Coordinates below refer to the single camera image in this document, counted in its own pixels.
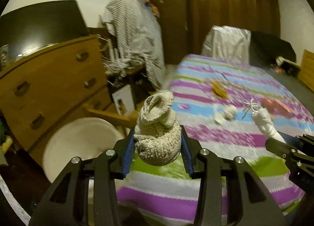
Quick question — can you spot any grey sock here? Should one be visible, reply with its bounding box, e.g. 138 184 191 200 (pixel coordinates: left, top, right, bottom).
134 91 182 167

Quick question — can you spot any white plastic trash bucket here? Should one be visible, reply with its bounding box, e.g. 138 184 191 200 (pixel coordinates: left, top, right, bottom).
43 117 124 182

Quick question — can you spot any pink rectangular box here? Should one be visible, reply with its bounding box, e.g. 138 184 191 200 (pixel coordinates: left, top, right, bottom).
261 98 292 118

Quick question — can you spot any grey mattress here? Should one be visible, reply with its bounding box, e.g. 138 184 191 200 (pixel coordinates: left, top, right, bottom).
263 68 314 114

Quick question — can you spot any small wooden stool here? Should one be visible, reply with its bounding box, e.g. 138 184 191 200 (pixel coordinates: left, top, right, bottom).
82 103 138 129

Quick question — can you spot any cream rolled sock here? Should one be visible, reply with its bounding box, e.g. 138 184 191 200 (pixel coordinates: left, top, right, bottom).
214 105 237 125

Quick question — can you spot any wooden bed headboard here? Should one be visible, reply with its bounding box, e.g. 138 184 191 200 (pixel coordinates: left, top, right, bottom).
298 49 314 91

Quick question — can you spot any striped floral bed sheet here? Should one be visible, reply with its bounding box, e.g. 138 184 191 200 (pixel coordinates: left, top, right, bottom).
117 54 313 225

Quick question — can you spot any white product box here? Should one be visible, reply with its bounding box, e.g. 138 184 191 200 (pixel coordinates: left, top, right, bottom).
112 84 135 116

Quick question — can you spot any orange crinkled wrapper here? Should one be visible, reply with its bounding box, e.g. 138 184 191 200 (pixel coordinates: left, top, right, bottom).
212 81 228 99

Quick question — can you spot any black clothing pile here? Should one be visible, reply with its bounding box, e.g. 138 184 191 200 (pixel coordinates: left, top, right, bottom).
249 31 297 68

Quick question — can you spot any wooden chest of drawers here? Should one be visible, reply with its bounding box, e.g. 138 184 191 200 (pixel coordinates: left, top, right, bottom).
1 36 111 164

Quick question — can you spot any silver crinkled chair cover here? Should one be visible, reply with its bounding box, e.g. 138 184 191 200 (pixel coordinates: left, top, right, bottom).
201 25 251 65

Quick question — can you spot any grey striped draped cloth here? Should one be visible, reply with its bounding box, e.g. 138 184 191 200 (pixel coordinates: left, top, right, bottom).
103 0 165 89

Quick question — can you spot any grey patterned cup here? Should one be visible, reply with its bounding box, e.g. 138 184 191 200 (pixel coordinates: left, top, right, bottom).
0 44 10 70

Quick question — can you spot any dark wooden wardrobe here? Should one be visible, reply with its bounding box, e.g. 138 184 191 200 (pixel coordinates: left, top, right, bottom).
187 0 280 54

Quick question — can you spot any black flat television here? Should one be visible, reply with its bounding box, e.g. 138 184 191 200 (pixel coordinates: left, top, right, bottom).
1 0 89 65

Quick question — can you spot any dark wooden door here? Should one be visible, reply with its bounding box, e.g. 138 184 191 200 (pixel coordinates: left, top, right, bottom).
151 0 188 65

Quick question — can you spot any white router with cables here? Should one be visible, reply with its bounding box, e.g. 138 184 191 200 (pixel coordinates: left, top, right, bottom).
99 38 145 77

